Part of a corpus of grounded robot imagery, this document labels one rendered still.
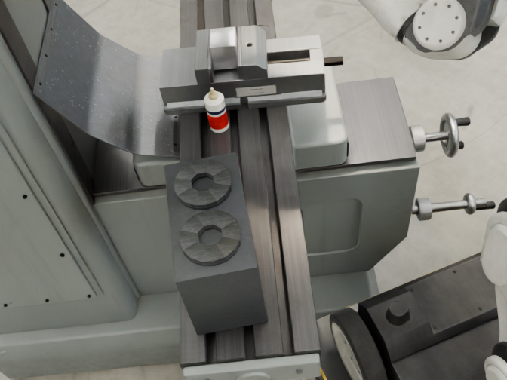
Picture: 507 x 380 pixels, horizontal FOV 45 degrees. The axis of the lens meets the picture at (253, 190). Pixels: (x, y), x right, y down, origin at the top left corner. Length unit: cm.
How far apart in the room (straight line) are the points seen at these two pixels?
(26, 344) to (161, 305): 41
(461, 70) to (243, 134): 163
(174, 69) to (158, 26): 175
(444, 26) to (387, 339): 68
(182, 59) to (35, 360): 108
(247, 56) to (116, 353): 105
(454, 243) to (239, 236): 140
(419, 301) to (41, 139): 87
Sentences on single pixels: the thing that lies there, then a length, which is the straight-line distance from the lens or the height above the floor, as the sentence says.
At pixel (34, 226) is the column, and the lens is 153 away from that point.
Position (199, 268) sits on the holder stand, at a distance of 89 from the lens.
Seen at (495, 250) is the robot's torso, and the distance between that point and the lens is 104.
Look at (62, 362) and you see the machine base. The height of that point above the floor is 11.
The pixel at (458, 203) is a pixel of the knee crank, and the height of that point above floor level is 50.
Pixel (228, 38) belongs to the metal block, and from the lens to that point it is 129.
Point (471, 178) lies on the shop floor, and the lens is 239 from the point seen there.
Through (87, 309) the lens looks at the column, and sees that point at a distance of 188.
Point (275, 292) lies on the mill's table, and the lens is 107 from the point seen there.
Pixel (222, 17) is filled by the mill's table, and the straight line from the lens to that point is 157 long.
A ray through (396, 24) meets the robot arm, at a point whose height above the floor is 121.
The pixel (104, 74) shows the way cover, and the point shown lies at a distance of 147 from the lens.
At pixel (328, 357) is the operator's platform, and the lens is 156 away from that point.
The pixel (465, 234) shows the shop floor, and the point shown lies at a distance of 224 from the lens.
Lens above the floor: 186
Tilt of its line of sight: 53 degrees down
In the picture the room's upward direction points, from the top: 9 degrees counter-clockwise
